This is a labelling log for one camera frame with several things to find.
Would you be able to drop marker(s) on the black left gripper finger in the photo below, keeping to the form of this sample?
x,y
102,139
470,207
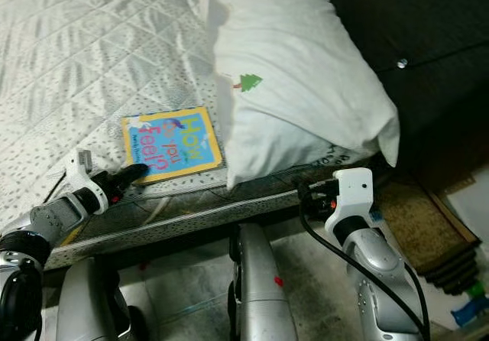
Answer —
x,y
134,174

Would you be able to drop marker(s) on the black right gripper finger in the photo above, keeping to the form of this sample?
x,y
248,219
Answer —
x,y
308,189

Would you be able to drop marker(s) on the blue children's picture book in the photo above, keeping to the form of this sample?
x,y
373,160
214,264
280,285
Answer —
x,y
176,144

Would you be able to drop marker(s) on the white pillow with green print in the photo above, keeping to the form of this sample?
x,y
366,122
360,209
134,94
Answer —
x,y
306,73

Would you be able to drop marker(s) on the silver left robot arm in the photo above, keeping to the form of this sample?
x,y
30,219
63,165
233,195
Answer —
x,y
30,264

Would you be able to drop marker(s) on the brown floor mat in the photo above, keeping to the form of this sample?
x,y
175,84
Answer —
x,y
420,226

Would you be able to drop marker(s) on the silver right robot leg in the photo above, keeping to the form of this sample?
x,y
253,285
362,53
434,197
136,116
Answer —
x,y
260,287

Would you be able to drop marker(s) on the silver robot leg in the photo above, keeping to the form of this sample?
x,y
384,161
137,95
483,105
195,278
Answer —
x,y
260,287
92,303

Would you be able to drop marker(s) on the silver left robot leg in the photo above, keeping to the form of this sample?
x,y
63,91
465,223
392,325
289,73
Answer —
x,y
92,303

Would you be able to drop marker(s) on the white patterned mattress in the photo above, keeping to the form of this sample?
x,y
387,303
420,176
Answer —
x,y
92,66

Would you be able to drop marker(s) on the black tufted headboard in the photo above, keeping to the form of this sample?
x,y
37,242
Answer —
x,y
428,50

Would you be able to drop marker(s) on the small blue green object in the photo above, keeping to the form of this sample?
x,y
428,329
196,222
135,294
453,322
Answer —
x,y
474,304

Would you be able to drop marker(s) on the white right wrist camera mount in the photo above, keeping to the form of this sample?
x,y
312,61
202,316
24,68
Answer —
x,y
351,194

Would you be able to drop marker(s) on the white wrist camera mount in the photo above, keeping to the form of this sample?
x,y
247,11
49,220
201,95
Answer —
x,y
351,194
82,170

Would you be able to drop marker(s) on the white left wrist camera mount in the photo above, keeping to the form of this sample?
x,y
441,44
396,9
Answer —
x,y
82,170

